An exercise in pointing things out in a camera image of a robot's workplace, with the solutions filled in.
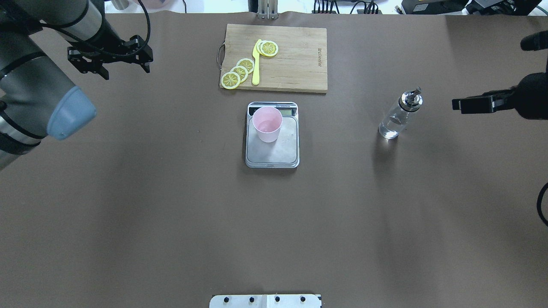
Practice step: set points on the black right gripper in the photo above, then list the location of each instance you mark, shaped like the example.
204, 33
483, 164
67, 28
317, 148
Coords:
532, 95

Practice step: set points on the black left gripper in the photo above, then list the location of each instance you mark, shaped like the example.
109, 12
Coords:
107, 44

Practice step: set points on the glass sauce bottle metal spout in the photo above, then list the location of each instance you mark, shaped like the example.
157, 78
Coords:
401, 113

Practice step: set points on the pink plastic cup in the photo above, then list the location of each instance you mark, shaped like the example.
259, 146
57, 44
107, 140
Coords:
267, 122

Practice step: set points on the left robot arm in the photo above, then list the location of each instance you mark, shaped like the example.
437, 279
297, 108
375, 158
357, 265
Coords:
39, 99

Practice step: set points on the digital kitchen scale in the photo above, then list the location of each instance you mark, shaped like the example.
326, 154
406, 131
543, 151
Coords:
284, 152

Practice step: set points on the yellow plastic knife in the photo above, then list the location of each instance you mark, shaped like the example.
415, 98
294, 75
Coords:
256, 57

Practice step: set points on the bamboo cutting board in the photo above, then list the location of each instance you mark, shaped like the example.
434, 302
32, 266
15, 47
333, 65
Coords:
301, 64

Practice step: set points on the aluminium frame post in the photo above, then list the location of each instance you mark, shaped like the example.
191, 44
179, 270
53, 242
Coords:
267, 10

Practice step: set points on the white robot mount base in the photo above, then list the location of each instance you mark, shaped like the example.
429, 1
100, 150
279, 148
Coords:
266, 301

